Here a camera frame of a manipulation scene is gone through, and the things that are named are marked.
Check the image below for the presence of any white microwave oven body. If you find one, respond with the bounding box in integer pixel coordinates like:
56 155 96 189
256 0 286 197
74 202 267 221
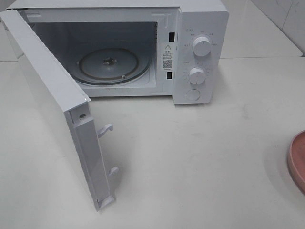
5 0 229 104

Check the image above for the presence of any glass microwave turntable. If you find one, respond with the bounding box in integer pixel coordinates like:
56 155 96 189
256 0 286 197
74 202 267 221
74 48 152 86

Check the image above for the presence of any upper white power knob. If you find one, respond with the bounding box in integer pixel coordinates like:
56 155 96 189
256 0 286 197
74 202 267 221
192 35 212 57

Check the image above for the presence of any white microwave door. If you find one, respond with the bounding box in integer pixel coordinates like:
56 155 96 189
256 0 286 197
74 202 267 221
0 10 118 211

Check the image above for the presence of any pink round plate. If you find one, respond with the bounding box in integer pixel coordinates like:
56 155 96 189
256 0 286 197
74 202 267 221
287 131 305 194

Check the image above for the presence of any round white door button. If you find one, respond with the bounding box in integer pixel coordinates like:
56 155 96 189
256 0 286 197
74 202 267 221
185 89 200 101

